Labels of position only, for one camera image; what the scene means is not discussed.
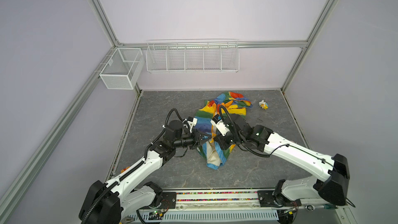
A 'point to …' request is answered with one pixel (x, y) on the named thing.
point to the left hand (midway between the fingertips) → (211, 140)
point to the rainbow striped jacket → (225, 104)
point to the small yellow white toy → (264, 104)
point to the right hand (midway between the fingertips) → (215, 139)
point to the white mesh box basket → (123, 68)
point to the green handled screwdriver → (311, 207)
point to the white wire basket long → (192, 55)
